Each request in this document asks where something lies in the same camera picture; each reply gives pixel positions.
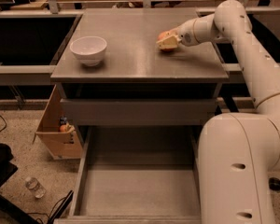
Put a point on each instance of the cardboard box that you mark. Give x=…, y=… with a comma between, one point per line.
x=61, y=146

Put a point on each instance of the orange fruit in box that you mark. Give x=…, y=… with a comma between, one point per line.
x=64, y=128

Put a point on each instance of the grey drawer cabinet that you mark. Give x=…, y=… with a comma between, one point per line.
x=133, y=67

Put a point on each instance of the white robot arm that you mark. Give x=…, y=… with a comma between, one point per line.
x=236, y=151

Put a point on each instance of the black chair base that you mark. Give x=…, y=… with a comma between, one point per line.
x=7, y=170

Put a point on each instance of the open grey middle drawer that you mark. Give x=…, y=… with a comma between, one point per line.
x=136, y=175

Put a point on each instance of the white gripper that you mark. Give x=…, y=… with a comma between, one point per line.
x=186, y=34

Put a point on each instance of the white ceramic bowl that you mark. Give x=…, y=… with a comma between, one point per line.
x=89, y=50

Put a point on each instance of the closed grey top drawer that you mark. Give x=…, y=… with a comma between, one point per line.
x=138, y=112

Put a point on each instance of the clear plastic water bottle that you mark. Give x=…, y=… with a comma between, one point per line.
x=32, y=184

